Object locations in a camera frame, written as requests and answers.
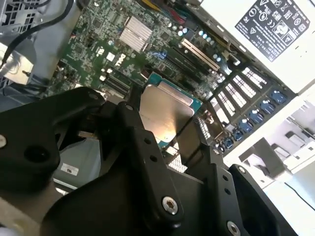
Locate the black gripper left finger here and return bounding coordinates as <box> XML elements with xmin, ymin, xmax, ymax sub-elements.
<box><xmin>0</xmin><ymin>86</ymin><xmax>185</xmax><ymax>217</ymax></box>

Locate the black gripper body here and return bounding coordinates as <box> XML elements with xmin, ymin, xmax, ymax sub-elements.
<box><xmin>39</xmin><ymin>167</ymin><xmax>222</xmax><ymax>236</ymax></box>

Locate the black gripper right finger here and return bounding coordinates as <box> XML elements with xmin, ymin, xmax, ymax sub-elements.
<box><xmin>177</xmin><ymin>117</ymin><xmax>296</xmax><ymax>236</ymax></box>

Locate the silver CPU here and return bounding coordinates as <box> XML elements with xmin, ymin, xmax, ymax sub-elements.
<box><xmin>139</xmin><ymin>72</ymin><xmax>204</xmax><ymax>150</ymax></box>

